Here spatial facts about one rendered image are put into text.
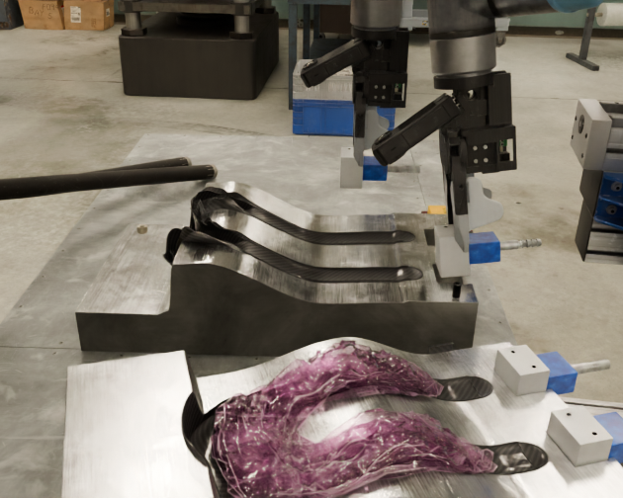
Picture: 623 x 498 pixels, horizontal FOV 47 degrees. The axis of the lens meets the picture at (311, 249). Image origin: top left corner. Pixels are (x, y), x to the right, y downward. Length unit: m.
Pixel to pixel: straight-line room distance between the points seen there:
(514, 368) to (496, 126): 0.28
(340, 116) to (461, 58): 3.41
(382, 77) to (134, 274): 0.46
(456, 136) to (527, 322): 1.76
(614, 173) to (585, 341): 1.27
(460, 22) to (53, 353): 0.64
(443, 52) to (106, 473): 0.56
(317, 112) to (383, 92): 3.12
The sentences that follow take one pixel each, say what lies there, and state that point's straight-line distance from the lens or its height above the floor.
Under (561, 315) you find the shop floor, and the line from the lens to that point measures 2.66.
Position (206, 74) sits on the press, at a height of 0.17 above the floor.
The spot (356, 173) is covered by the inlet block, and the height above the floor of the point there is 0.92.
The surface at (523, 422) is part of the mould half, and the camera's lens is 0.78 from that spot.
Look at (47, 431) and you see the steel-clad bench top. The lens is 0.86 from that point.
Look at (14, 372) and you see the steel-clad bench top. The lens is 0.97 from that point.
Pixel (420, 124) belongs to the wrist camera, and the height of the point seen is 1.09.
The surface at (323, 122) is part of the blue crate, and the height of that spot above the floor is 0.08.
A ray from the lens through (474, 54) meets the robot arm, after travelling 0.85.
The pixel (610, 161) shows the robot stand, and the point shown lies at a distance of 1.34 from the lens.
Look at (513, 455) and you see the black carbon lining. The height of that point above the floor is 0.85.
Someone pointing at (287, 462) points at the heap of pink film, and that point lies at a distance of 0.64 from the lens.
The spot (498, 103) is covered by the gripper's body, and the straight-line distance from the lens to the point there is 0.88.
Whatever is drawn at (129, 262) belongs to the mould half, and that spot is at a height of 0.86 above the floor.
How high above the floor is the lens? 1.34
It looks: 27 degrees down
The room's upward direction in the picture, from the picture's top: 1 degrees clockwise
